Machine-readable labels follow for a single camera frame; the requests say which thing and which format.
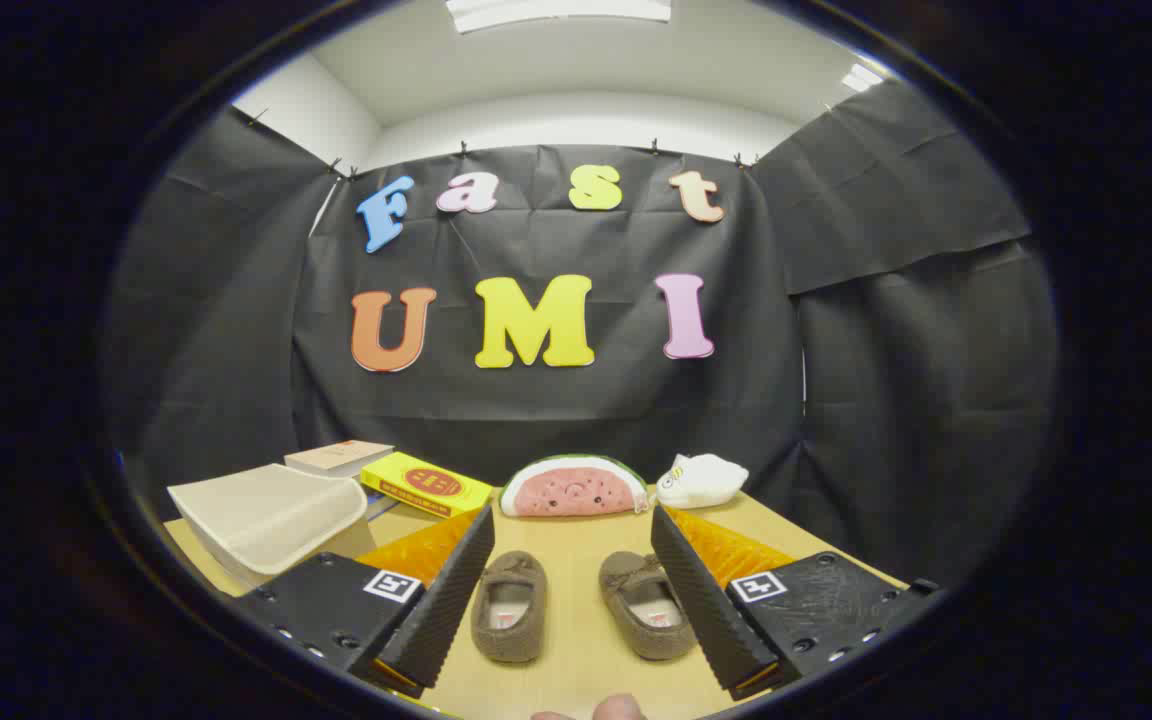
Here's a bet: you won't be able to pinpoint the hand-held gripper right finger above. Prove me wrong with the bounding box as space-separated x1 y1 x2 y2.
650 503 942 701

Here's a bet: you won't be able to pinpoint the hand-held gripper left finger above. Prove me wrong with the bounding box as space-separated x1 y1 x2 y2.
234 505 495 699

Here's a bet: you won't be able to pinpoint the brown fuzzy slipper shoe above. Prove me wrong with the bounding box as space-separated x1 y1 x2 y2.
470 550 548 664
598 551 699 661

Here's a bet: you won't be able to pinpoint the beige storage box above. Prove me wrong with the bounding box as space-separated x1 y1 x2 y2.
168 463 369 587

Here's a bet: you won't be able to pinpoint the yellow book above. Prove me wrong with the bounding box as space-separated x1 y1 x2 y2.
360 452 494 519

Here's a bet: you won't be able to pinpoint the white plush toy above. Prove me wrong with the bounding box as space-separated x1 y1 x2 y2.
656 453 749 510

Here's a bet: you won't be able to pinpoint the watermelon plush toy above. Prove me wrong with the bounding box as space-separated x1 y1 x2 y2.
499 454 649 518

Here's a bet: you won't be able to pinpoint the large ceiling light panel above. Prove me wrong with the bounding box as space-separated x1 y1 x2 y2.
445 0 672 34

